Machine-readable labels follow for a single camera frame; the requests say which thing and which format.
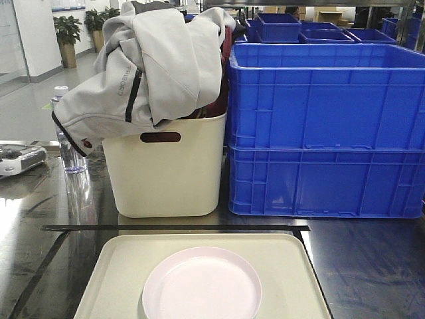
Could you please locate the pink plate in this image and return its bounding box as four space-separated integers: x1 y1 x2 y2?
141 247 262 318

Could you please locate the cream serving tray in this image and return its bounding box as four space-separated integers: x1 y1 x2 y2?
75 233 331 318

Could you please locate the cream plastic basket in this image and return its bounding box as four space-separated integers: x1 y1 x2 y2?
103 114 226 218

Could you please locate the large blue crate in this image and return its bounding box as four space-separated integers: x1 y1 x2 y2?
227 43 424 150

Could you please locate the grey jacket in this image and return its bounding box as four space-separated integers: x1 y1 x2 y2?
52 1 236 156

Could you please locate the lower blue crate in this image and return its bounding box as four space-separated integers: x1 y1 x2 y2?
228 146 424 219

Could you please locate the clear water bottle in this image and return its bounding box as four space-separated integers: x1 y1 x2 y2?
50 85 87 173

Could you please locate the blue plastic bin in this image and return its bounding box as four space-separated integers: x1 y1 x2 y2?
258 13 301 43
299 30 355 44

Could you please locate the potted plant in vase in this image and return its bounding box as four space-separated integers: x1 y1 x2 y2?
53 15 82 68

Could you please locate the white remote controller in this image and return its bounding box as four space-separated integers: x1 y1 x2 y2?
1 144 47 176

